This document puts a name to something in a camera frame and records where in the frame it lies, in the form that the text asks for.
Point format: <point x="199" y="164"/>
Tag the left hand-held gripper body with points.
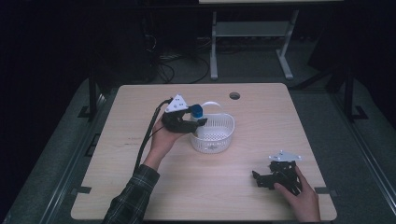
<point x="174" y="118"/>

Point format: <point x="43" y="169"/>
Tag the white metal desk frame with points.
<point x="250" y="29"/>

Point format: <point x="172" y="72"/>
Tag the dark tape strip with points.
<point x="327" y="190"/>
<point x="81" y="190"/>

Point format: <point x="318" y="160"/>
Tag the person's right hand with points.
<point x="303" y="200"/>

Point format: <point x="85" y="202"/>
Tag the person's left hand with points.
<point x="163" y="141"/>

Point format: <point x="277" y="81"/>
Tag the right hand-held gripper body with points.
<point x="285" y="171"/>

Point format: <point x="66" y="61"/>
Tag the metal floor rail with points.
<point x="364" y="152"/>
<point x="71" y="161"/>

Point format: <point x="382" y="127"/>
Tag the black metal stand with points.
<point x="349" y="93"/>
<point x="92" y="93"/>

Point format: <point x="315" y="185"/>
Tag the white bottle with blue cap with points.
<point x="196" y="111"/>

